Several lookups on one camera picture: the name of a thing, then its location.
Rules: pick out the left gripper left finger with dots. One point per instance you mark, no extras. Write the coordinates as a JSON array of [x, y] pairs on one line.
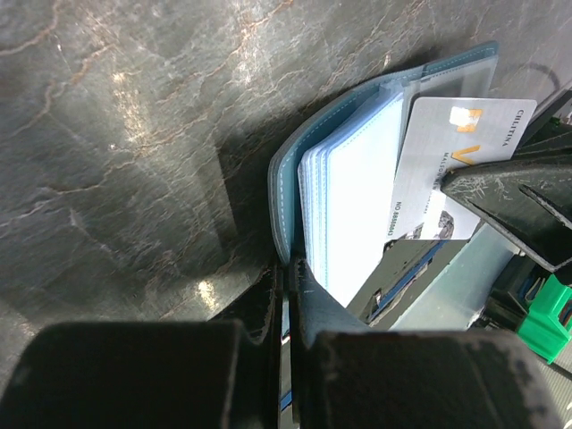
[[222, 373]]

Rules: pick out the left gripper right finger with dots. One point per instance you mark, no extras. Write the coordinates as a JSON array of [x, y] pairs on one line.
[[347, 375]]

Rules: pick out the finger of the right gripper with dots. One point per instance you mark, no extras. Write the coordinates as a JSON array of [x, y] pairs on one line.
[[527, 199]]

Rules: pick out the silver white credit card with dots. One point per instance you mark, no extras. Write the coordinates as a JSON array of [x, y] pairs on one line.
[[445, 134]]

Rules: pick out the blue leather card holder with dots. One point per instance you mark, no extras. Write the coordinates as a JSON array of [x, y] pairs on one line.
[[330, 183]]

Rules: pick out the green plastic block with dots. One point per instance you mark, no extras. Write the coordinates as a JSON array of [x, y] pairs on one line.
[[546, 329]]

